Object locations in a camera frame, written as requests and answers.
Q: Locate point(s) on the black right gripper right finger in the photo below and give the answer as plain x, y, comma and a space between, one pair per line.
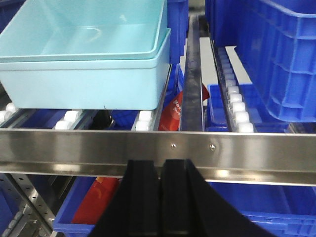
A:
192, 208

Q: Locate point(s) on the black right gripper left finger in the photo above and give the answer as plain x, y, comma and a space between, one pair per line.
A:
134, 209

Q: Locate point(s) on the light blue bin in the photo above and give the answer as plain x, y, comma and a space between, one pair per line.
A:
63, 30
90, 85

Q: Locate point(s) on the dark blue bin below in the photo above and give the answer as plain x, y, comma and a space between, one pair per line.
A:
84, 204

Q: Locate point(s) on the red snack bag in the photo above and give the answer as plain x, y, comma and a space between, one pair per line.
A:
170, 116

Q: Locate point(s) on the dark blue bin lower right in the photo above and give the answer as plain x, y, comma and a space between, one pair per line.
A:
285, 211

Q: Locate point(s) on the white roller track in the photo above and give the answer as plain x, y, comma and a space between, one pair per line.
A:
236, 111

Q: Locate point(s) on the dark blue crate rear right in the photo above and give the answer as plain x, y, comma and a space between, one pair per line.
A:
276, 43

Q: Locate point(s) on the dark blue crate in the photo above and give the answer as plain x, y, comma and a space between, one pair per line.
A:
178, 11
276, 43

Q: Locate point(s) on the dark blue crate rear left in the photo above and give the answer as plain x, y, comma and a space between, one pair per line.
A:
178, 11

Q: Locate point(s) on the steel shelf front rail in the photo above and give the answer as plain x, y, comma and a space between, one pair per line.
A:
268, 158

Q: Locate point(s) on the steel lane divider rail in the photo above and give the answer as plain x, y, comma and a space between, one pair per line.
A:
192, 118

